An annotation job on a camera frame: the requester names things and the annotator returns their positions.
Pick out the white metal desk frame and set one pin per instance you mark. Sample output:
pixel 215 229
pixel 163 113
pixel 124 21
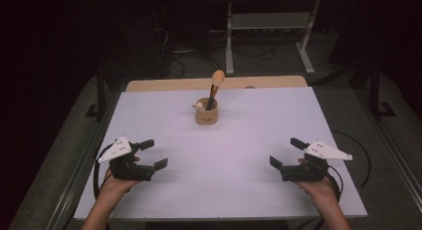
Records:
pixel 270 21

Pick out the round wooden brush holder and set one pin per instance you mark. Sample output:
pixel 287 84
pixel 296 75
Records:
pixel 206 114

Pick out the person's left hand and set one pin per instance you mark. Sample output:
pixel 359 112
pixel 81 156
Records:
pixel 112 186

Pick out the black metal stand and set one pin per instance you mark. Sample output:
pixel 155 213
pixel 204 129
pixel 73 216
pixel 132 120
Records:
pixel 375 90
pixel 100 94

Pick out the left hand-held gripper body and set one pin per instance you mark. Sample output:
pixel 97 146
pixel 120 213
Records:
pixel 124 167

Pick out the person's right hand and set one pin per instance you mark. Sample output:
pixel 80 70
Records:
pixel 318 189

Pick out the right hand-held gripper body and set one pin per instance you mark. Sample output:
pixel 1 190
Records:
pixel 306 172

